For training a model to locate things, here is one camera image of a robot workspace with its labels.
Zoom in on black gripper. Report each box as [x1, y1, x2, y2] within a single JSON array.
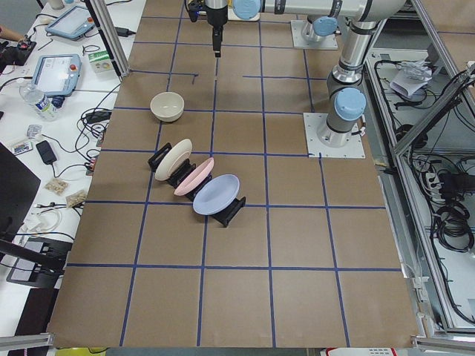
[[206, 0, 228, 58]]

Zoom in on blue plate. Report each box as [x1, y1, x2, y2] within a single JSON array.
[[193, 174, 240, 215]]

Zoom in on cream plate in rack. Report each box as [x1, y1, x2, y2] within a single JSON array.
[[154, 139, 192, 181]]

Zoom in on pink plate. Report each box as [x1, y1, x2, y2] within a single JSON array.
[[174, 157, 214, 197]]

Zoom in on black plate rack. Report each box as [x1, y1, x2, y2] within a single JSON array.
[[148, 142, 246, 227]]

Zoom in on cream bowl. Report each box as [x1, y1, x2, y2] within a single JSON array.
[[150, 92, 185, 122]]

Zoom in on green white box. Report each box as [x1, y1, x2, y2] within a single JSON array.
[[88, 50, 114, 73]]

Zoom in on far teach pendant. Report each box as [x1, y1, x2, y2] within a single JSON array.
[[45, 6, 95, 41]]

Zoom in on teach pendant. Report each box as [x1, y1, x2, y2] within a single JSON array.
[[32, 54, 82, 97], [45, 6, 95, 41]]

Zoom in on near teach pendant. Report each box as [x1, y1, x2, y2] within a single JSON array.
[[32, 54, 82, 97]]

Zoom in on clear water bottle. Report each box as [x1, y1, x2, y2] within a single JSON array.
[[19, 82, 57, 122]]

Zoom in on crumpled white papers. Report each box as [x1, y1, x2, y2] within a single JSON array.
[[389, 60, 432, 98]]

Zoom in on black power adapter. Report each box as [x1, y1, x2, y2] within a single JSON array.
[[36, 140, 57, 165]]

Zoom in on black monitor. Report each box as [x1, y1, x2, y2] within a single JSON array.
[[0, 144, 41, 242]]

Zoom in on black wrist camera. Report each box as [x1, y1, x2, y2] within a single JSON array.
[[184, 0, 206, 22]]

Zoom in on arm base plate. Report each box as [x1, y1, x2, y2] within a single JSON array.
[[303, 113, 366, 159], [290, 20, 338, 50]]

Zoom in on aluminium frame post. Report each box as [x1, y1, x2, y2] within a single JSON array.
[[85, 0, 130, 79]]

